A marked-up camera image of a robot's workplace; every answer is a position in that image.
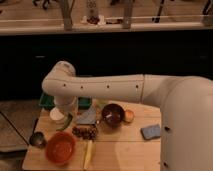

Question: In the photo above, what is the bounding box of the green pepper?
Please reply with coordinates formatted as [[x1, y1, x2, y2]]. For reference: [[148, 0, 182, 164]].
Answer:
[[56, 114, 73, 131]]

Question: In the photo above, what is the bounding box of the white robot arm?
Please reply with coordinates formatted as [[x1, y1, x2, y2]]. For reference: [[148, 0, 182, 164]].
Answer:
[[42, 61, 213, 171]]

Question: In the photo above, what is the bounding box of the white paper cup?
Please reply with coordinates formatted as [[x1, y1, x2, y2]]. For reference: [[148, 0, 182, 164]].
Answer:
[[50, 107, 64, 121]]

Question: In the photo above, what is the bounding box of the green lime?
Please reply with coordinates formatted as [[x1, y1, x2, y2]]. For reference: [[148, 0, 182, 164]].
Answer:
[[96, 99, 108, 108]]

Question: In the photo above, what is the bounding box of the dark red bowl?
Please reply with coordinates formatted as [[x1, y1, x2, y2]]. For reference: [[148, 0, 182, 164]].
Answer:
[[101, 103, 125, 127]]

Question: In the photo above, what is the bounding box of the grey blue cloth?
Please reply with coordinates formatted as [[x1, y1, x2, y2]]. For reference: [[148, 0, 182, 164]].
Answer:
[[75, 106, 96, 125]]

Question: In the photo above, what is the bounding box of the peach fruit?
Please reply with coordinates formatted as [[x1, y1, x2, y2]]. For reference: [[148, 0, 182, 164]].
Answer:
[[124, 109, 135, 123]]

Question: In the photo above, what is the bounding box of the bunch of dark grapes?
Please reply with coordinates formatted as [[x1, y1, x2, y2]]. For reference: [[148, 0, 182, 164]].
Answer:
[[72, 127, 98, 140]]

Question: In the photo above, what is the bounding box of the wooden cutting board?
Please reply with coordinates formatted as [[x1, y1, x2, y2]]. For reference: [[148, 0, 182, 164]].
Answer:
[[22, 102, 161, 171]]

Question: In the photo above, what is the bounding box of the green plastic tray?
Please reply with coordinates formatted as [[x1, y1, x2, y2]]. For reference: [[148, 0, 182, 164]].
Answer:
[[39, 93, 92, 110]]

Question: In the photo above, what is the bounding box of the blue sponge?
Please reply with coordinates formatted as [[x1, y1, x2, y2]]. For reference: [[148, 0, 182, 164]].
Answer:
[[140, 124, 161, 140]]

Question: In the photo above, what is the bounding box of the orange bowl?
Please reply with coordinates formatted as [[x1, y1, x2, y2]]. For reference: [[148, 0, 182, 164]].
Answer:
[[45, 132, 75, 166]]

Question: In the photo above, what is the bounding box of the metal ladle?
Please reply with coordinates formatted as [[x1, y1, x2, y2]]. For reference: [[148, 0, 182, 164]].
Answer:
[[29, 120, 46, 149]]

